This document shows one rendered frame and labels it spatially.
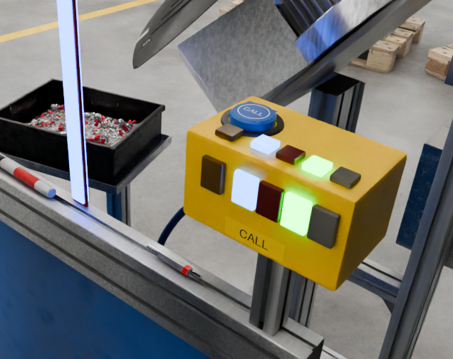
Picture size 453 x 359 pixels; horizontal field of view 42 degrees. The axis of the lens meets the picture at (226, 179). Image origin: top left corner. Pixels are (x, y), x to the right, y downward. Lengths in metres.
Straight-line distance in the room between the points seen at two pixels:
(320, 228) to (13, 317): 0.72
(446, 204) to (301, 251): 0.54
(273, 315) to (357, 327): 1.30
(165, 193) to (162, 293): 1.66
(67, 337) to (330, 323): 1.07
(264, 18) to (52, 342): 0.60
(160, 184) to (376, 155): 1.93
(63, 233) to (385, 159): 0.44
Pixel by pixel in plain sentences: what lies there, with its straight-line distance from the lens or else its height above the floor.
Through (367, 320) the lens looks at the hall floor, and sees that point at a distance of 1.92.
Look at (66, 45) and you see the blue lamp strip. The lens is 0.68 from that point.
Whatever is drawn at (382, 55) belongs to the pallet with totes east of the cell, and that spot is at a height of 0.11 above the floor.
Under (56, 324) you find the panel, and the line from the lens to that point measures 0.97.
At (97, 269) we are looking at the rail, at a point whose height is 0.81.
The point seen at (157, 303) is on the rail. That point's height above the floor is 0.81.
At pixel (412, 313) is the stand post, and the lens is 1.13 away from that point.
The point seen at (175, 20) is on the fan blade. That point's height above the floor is 0.99.
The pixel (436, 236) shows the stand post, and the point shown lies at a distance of 1.03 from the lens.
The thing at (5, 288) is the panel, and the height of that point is 0.61.
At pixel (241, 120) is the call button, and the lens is 0.50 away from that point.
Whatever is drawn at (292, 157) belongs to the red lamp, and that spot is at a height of 1.08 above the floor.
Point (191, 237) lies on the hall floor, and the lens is 2.11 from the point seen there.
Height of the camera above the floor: 1.30
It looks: 32 degrees down
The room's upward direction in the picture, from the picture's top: 5 degrees clockwise
